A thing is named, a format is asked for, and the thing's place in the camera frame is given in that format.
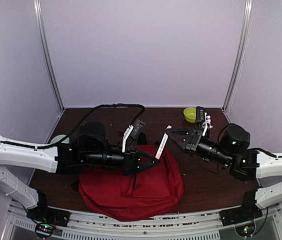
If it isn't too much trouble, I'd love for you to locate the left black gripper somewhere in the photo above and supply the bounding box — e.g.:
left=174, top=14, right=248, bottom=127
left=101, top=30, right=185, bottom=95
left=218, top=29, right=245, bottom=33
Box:
left=84, top=144, right=160, bottom=176

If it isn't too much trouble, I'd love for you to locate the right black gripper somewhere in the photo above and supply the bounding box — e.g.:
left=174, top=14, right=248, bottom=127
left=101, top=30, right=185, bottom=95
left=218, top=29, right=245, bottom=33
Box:
left=165, top=128, right=233, bottom=169

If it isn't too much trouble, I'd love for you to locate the pink-capped white marker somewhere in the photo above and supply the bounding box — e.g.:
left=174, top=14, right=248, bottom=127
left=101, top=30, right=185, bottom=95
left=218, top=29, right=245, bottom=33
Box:
left=155, top=125, right=172, bottom=160

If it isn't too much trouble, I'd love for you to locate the red backpack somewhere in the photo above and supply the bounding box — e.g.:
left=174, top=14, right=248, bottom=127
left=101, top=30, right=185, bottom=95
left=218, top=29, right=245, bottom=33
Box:
left=78, top=148, right=184, bottom=222

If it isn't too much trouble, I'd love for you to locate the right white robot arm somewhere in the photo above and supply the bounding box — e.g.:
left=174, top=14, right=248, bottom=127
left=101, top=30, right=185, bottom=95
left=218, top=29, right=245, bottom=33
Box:
left=165, top=123, right=282, bottom=221

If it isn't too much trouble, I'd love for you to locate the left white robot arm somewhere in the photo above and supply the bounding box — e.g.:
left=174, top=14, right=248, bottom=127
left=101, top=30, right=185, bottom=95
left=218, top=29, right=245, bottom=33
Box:
left=0, top=121, right=159, bottom=222

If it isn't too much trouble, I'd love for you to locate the yellow-green plastic bowl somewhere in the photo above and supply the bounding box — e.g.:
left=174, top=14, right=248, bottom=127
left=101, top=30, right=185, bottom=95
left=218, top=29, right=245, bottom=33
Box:
left=183, top=107, right=196, bottom=123

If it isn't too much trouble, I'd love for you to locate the pale green ceramic bowl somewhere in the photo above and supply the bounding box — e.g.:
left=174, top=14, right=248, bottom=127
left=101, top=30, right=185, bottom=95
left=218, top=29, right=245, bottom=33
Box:
left=50, top=134, right=70, bottom=144

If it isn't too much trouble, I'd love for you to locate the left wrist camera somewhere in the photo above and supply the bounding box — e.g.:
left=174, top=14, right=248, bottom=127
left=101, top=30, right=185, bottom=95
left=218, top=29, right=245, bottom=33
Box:
left=121, top=119, right=145, bottom=153

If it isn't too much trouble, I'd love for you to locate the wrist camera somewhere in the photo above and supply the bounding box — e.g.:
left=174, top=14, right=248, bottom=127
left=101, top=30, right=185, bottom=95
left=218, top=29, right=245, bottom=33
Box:
left=121, top=119, right=145, bottom=153
left=196, top=106, right=213, bottom=137

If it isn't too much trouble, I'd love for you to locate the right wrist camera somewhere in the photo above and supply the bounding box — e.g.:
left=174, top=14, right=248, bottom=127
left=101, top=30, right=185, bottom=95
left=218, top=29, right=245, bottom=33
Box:
left=196, top=106, right=213, bottom=137

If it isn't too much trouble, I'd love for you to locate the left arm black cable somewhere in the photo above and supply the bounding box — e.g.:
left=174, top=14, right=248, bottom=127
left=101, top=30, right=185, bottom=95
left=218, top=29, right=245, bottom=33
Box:
left=0, top=103, right=146, bottom=148

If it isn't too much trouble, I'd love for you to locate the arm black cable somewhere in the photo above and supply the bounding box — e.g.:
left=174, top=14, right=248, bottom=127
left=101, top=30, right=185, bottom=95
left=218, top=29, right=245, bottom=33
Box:
left=0, top=103, right=146, bottom=148
left=218, top=127, right=282, bottom=160

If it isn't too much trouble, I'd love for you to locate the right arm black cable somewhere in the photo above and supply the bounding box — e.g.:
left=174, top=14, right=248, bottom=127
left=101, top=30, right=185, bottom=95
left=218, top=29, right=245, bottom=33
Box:
left=218, top=127, right=282, bottom=160

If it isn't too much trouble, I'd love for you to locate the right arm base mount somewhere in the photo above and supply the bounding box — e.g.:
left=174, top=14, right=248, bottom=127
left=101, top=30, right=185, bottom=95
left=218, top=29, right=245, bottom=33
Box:
left=219, top=189, right=269, bottom=239

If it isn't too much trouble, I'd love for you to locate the right aluminium frame post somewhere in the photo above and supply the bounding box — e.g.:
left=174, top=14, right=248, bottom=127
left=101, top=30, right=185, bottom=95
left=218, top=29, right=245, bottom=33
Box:
left=222, top=0, right=254, bottom=114

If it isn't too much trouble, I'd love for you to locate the aluminium frame post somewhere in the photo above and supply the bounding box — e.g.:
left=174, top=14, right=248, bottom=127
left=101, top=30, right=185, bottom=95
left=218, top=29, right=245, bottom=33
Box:
left=33, top=0, right=65, bottom=112
left=222, top=0, right=254, bottom=114

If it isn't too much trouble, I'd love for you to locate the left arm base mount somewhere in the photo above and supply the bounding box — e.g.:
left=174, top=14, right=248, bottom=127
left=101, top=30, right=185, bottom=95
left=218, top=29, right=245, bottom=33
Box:
left=24, top=191, right=70, bottom=240

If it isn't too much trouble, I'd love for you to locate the left aluminium frame post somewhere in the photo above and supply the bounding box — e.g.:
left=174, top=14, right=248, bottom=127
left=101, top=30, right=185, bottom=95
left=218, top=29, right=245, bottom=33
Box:
left=33, top=0, right=65, bottom=112

